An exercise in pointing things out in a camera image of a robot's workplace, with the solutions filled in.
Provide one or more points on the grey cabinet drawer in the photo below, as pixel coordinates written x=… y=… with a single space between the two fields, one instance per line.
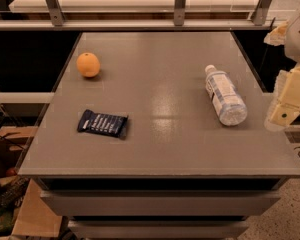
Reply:
x=159 y=203
x=134 y=230

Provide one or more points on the dark blue snack packet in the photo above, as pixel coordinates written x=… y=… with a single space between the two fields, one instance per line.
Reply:
x=102 y=124

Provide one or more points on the grey cabinet upper drawer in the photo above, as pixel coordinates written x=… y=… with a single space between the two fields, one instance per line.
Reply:
x=159 y=203

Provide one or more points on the brown cardboard box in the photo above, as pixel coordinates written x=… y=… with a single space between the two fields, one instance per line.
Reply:
x=35 y=218

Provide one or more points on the orange fruit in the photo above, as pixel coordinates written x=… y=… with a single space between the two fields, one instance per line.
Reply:
x=88 y=65

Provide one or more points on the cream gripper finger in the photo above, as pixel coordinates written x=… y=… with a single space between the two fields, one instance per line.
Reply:
x=285 y=105
x=277 y=36

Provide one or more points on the grey cabinet lower drawer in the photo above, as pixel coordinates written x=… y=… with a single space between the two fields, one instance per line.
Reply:
x=134 y=230

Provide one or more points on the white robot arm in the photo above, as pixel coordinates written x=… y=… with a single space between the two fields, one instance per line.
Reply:
x=292 y=40

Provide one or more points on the clear blue-labelled plastic bottle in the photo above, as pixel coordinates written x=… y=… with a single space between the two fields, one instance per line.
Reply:
x=228 y=104

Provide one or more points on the metal railing frame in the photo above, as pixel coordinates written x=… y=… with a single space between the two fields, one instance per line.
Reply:
x=135 y=15

